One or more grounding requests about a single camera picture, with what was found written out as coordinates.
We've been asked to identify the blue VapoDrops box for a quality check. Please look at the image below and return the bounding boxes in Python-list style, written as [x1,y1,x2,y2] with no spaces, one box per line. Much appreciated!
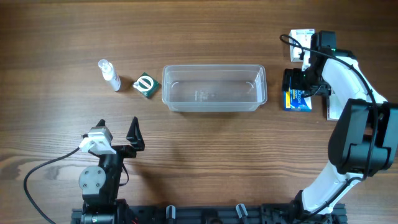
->
[282,78,312,112]

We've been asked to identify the white green medicine box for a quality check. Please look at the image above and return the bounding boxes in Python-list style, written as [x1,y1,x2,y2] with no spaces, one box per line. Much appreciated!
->
[326,91,343,121]

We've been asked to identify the green Zam-Buk box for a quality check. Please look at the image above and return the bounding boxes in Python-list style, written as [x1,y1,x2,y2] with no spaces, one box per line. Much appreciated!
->
[132,72,160,99]

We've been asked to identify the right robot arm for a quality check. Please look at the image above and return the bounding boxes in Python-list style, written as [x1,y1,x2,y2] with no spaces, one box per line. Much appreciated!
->
[279,30,397,223]

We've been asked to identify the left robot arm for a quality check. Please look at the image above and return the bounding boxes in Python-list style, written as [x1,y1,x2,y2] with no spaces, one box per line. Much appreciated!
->
[71,117,145,223]

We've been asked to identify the clear plastic container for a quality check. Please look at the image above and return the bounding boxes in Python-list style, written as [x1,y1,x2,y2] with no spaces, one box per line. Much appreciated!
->
[162,64,267,112]

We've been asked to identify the white spray bottle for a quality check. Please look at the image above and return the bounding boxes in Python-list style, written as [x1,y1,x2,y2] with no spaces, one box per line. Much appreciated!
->
[98,59,121,91]

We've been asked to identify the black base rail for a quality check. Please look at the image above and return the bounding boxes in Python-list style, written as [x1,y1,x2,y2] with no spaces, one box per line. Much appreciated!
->
[70,204,348,224]

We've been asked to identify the left black cable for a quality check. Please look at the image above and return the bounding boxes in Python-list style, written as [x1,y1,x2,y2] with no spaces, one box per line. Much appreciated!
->
[23,146,81,224]

